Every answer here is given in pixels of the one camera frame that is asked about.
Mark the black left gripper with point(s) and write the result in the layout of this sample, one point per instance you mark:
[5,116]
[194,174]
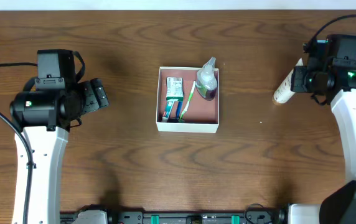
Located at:
[94,94]

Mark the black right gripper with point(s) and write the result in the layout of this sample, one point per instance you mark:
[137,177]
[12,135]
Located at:
[298,79]

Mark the white patterned squeeze tube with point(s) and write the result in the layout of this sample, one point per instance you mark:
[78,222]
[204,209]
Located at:
[283,93]

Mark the green white toothpaste tube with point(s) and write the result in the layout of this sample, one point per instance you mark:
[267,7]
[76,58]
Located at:
[167,112]

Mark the small green white carton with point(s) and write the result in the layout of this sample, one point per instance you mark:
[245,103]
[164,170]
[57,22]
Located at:
[174,89]

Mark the blue disposable razor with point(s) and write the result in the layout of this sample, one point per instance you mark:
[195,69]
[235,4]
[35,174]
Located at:
[176,118]

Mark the green white toothbrush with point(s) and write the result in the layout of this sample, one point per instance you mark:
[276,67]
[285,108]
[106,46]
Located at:
[188,102]

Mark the clear pump bottle dark liquid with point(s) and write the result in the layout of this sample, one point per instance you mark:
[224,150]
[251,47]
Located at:
[206,82]

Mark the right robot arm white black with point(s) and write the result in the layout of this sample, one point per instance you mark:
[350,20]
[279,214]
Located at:
[331,72]

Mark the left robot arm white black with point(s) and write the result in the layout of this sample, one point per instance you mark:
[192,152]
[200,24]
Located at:
[42,114]

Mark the white box with pink interior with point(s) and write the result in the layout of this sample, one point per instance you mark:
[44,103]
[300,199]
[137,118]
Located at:
[202,116]

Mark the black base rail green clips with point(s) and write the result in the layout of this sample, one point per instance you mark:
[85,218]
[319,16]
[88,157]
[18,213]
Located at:
[255,213]

